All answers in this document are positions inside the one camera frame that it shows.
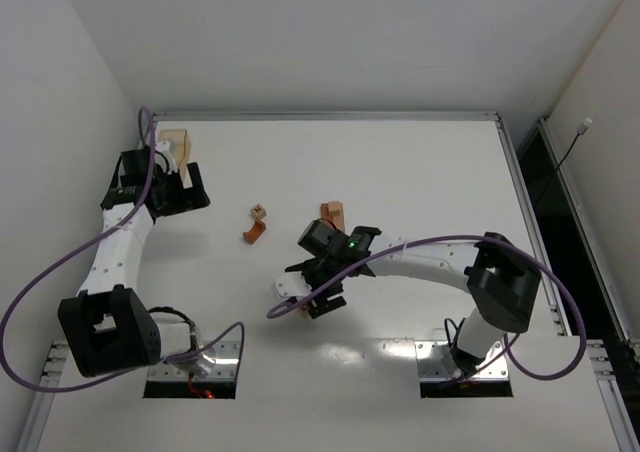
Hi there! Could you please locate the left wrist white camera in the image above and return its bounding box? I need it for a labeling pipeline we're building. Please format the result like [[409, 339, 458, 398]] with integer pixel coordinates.
[[155, 140, 178, 174]]

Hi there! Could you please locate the wooden letter N cube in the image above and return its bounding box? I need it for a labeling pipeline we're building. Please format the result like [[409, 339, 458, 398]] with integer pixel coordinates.
[[251, 204, 267, 221]]

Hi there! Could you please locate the reddish wooden arch block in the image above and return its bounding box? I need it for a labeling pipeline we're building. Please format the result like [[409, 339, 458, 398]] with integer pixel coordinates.
[[243, 220, 266, 245]]

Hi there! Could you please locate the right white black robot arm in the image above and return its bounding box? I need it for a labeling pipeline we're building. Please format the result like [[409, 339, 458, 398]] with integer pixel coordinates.
[[273, 219, 541, 374]]

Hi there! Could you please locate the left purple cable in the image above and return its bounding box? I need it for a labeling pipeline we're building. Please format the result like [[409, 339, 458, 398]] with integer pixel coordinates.
[[0, 105, 246, 394]]

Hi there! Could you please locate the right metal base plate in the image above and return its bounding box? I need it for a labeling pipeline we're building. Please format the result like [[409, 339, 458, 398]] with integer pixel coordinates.
[[415, 340, 510, 386]]

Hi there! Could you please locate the transparent orange plastic box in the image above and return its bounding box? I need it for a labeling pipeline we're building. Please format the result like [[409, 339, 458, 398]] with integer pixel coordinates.
[[157, 129, 192, 186]]

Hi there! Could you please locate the light wooden rectangular block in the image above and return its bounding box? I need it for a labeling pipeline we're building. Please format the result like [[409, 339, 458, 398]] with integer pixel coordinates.
[[335, 203, 346, 232]]

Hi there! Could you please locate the aluminium table frame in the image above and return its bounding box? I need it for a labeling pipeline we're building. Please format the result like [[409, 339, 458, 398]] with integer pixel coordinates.
[[38, 113, 639, 451]]

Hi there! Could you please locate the metal base plate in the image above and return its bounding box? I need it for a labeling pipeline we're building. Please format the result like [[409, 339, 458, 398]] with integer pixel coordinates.
[[415, 340, 510, 386], [146, 340, 241, 384]]

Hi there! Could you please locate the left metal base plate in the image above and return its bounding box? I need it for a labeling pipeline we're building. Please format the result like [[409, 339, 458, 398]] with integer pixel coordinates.
[[146, 340, 241, 384]]

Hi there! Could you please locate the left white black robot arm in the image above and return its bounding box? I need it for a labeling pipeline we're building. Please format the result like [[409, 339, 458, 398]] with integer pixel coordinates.
[[58, 140, 210, 378]]

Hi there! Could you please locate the wrist white camera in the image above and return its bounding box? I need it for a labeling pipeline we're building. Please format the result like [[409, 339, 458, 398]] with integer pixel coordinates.
[[271, 272, 311, 303], [155, 140, 178, 174]]

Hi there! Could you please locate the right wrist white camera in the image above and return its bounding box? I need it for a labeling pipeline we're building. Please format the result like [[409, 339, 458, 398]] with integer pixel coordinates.
[[271, 272, 311, 303]]

